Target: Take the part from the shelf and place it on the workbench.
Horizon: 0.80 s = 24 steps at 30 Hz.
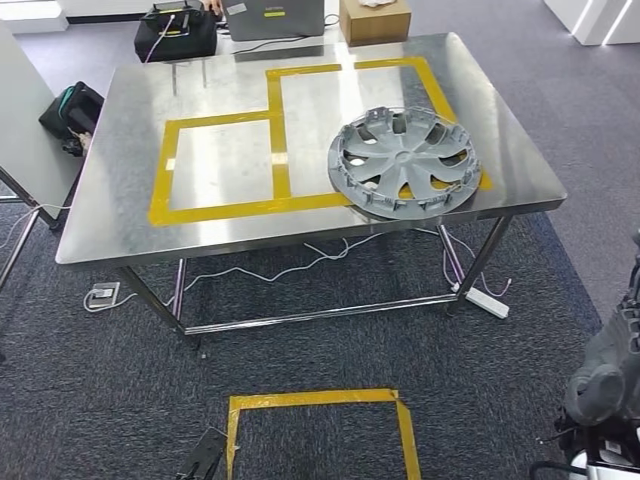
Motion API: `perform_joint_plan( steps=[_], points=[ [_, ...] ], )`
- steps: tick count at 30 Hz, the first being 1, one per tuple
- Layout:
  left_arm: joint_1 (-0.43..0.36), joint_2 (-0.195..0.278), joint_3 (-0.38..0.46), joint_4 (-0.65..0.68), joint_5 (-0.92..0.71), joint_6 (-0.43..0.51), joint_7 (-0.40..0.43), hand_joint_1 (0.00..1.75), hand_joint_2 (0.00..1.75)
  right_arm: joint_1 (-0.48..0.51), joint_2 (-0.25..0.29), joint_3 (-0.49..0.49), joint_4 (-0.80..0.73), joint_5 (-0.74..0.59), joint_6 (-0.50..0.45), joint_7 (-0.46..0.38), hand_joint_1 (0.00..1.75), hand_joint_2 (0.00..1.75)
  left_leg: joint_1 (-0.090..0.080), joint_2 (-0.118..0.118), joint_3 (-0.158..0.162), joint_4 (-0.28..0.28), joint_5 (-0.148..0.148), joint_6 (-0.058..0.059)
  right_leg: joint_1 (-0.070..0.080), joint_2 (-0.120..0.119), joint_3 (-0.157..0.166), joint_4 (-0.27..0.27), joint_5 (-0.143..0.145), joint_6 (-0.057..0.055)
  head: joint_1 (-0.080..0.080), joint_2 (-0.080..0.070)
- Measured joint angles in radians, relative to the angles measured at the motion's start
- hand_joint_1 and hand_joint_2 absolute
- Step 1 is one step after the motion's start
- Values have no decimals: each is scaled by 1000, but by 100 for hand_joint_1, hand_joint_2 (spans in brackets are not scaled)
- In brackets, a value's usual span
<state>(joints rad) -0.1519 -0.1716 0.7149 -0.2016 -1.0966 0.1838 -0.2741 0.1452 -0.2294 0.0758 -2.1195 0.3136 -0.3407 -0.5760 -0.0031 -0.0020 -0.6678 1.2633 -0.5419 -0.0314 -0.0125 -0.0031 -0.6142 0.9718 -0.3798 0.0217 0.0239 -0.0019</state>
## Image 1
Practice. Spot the white power strip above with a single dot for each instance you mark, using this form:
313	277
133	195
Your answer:
487	306

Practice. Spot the metal floor socket box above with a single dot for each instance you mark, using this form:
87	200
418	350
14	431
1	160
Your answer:
105	293

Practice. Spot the grey laptop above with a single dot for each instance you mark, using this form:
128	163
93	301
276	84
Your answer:
275	23

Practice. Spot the stainless steel workbench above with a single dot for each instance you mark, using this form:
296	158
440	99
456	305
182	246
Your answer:
125	166

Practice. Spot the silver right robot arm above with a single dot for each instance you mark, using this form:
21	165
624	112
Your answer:
600	454

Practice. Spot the person's hand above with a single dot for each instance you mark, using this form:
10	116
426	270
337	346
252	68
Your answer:
213	5

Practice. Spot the black equipment bag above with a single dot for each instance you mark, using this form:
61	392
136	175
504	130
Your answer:
175	48

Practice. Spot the black remote controller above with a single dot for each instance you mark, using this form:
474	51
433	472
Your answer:
172	10

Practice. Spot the white desk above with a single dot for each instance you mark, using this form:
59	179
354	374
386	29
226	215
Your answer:
332	30

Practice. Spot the grey plastic wheel hubcap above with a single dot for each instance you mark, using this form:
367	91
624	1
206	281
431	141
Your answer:
404	162

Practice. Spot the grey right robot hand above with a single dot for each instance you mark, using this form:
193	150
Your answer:
605	371

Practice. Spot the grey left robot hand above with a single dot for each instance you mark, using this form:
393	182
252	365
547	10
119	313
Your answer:
205	457

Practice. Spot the brown cardboard box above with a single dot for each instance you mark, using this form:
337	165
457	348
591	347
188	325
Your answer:
375	26

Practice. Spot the black backpack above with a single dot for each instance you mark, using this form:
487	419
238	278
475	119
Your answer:
75	109

